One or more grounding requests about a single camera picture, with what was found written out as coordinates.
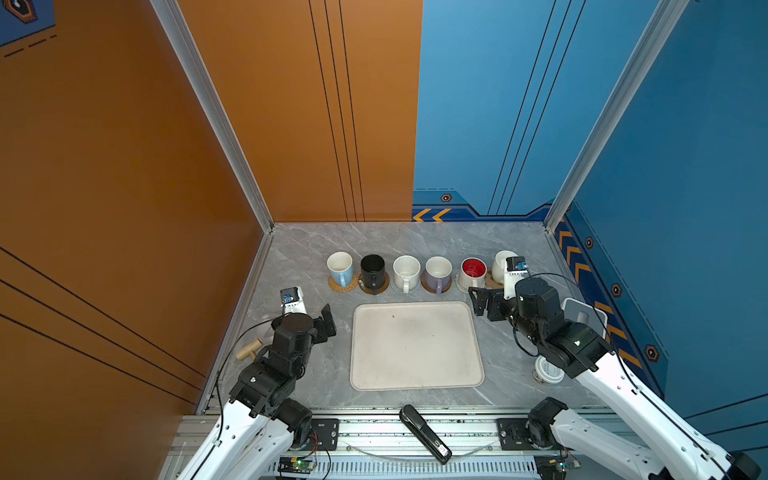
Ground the red inside white mug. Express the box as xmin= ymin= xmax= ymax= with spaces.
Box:
xmin=458 ymin=257 xmax=488 ymax=290

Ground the light blue mug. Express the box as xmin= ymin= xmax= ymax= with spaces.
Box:
xmin=326 ymin=251 xmax=354 ymax=287

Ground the black mug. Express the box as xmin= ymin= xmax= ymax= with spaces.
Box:
xmin=360 ymin=254 xmax=387 ymax=289

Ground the white mug purple handle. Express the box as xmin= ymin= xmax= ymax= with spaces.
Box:
xmin=424 ymin=256 xmax=453 ymax=290

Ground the glossy dark brown coaster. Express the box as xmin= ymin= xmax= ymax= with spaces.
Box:
xmin=358 ymin=275 xmax=390 ymax=295

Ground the cork paw print coaster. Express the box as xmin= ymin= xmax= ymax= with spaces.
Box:
xmin=485 ymin=273 xmax=503 ymax=289

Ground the rattan woven coaster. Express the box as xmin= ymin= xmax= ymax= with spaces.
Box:
xmin=328 ymin=272 xmax=360 ymax=293

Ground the white multicolour woven coaster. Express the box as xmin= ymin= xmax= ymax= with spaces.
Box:
xmin=456 ymin=276 xmax=474 ymax=293

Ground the round wooden coaster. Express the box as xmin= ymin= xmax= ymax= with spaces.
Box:
xmin=420 ymin=276 xmax=453 ymax=295

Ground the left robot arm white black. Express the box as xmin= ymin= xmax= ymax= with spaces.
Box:
xmin=179 ymin=303 xmax=337 ymax=479

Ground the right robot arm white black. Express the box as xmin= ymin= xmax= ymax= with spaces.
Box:
xmin=468 ymin=276 xmax=761 ymax=479

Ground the white tissue box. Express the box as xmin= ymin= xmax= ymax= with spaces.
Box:
xmin=561 ymin=298 xmax=608 ymax=338

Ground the wooden mallet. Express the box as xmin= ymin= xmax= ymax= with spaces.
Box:
xmin=235 ymin=338 xmax=264 ymax=362

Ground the beige serving tray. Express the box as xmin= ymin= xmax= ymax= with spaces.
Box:
xmin=350 ymin=301 xmax=485 ymax=391

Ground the left green circuit board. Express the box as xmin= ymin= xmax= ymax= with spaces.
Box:
xmin=276 ymin=457 xmax=318 ymax=479

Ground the black stapler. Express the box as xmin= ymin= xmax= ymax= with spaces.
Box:
xmin=399 ymin=404 xmax=452 ymax=465

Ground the right circuit board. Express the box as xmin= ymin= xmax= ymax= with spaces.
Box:
xmin=534 ymin=456 xmax=568 ymax=480

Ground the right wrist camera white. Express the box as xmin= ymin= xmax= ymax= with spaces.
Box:
xmin=503 ymin=255 xmax=529 ymax=300

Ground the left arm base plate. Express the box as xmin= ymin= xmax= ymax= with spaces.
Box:
xmin=301 ymin=418 xmax=340 ymax=452

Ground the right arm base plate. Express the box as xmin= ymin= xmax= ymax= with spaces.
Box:
xmin=496 ymin=418 xmax=537 ymax=451

